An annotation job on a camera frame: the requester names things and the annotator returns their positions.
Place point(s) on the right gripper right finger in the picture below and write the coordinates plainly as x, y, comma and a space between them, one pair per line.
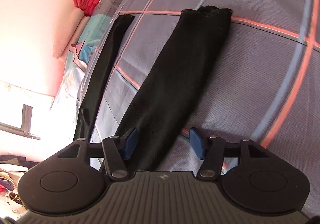
209, 149

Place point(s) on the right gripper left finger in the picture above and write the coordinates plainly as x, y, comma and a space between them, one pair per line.
118, 149

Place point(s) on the black pants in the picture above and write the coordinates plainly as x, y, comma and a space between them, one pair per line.
168, 96

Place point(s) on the plaid purple bedsheet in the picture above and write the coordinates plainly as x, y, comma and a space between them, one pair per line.
265, 85

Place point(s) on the teal patchwork blanket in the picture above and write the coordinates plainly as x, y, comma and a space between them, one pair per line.
81, 34

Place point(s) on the window frame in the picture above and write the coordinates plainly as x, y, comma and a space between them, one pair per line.
25, 128

